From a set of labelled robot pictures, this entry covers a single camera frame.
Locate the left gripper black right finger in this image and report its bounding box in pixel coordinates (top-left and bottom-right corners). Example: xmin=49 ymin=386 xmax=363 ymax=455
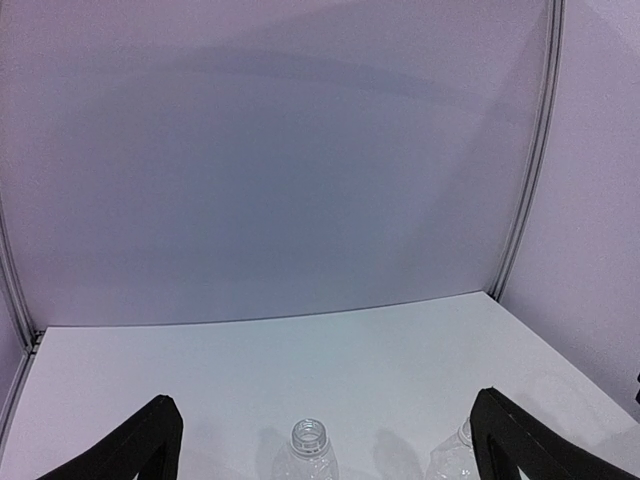
xmin=470 ymin=387 xmax=628 ymax=480

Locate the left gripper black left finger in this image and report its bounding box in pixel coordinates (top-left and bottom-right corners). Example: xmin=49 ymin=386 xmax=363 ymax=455
xmin=42 ymin=395 xmax=183 ymax=480

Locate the clear plastic bottle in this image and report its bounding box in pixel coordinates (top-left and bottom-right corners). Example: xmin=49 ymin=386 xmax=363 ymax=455
xmin=425 ymin=418 xmax=480 ymax=480
xmin=271 ymin=418 xmax=340 ymax=480

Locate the aluminium left corner post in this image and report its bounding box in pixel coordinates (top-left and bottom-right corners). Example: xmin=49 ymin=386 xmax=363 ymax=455
xmin=1 ymin=211 xmax=45 ymax=454

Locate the aluminium corner post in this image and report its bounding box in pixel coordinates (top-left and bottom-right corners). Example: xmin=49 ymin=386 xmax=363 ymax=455
xmin=486 ymin=0 xmax=566 ymax=303
xmin=1 ymin=211 xmax=45 ymax=454

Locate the aluminium right corner post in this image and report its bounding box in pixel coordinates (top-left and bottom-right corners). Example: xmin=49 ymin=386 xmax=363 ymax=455
xmin=486 ymin=0 xmax=566 ymax=303

